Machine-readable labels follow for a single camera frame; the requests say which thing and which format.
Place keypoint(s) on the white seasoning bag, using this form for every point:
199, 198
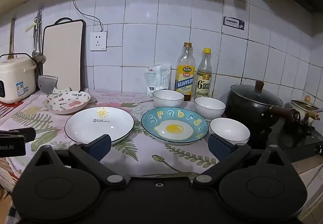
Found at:
152, 80

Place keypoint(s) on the white wall socket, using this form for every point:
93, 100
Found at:
98, 41

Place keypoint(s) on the blue fried egg plate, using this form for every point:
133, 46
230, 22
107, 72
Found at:
174, 129

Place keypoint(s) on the white plate with sun print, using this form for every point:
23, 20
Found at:
101, 125

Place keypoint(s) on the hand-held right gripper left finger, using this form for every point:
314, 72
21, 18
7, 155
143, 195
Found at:
102, 145

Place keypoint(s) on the floral printed tablecloth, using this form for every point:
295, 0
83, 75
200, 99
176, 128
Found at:
151, 158

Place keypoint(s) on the translucent seasoning bag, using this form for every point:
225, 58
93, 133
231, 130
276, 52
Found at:
165, 75

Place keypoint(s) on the cream rice cooker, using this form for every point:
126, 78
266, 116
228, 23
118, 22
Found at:
15, 75

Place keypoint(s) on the carrot patterned plate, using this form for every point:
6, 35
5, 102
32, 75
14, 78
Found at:
68, 103

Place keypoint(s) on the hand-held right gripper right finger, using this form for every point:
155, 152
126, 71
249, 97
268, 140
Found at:
217, 147

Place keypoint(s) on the black gas stove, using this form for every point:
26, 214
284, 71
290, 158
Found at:
290, 138

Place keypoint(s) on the black pot with lid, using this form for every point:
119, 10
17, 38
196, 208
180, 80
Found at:
249, 103

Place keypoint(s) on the yellow label cooking wine bottle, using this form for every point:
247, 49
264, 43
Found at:
184, 80

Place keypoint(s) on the metal ladle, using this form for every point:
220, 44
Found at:
38, 56

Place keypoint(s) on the steel cleaver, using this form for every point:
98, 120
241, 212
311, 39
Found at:
48, 85

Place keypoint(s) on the cream cutting board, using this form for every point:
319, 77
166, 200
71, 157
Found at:
63, 57

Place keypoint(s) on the wall sticker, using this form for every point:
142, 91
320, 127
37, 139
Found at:
233, 23

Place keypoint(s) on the white ribbed bowl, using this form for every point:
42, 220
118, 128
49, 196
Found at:
168, 99
209, 109
229, 129

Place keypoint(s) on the yellow cap vinegar bottle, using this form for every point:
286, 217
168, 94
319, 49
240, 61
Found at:
204, 82

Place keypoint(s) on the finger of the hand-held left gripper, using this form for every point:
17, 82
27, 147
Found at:
26, 134

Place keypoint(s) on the small enamel pot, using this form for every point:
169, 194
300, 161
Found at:
304, 108

